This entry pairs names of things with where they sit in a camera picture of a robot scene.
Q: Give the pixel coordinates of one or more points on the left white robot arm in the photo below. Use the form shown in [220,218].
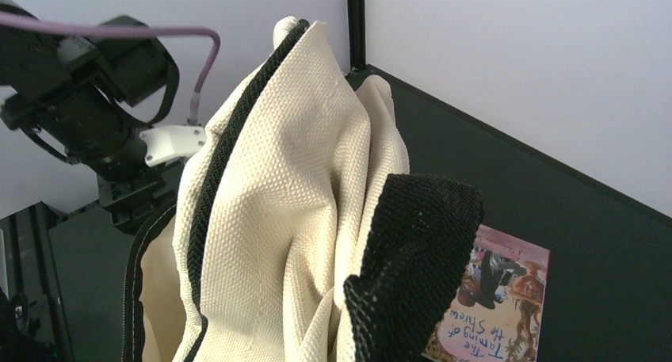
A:
[86,101]

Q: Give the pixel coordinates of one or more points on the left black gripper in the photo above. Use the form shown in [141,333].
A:
[131,202]

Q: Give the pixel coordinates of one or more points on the pink illustrated paperback book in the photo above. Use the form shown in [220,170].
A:
[497,310]

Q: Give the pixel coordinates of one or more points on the black frame post left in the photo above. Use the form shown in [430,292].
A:
[356,27]

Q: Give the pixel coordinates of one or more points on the beige canvas backpack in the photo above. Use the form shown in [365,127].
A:
[298,232]

